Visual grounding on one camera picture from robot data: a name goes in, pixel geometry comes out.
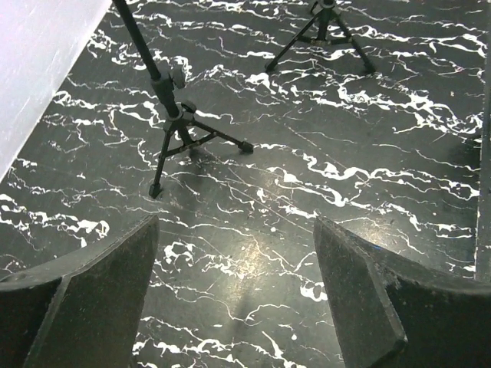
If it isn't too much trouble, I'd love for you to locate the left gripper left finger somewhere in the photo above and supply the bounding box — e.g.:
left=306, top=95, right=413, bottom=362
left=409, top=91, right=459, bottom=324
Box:
left=1, top=215, right=160, bottom=367

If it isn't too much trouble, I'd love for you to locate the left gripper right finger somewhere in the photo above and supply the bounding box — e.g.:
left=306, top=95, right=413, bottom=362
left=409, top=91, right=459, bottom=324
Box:
left=314, top=218, right=490, bottom=367

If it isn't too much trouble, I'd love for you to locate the black tripod mic stand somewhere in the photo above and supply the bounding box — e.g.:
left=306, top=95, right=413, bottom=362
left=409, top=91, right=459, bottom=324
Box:
left=113, top=0, right=254, bottom=199

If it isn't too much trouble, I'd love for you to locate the right tripod stand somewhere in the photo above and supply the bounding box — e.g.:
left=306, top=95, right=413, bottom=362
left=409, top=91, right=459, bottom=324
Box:
left=265, top=1, right=376, bottom=74

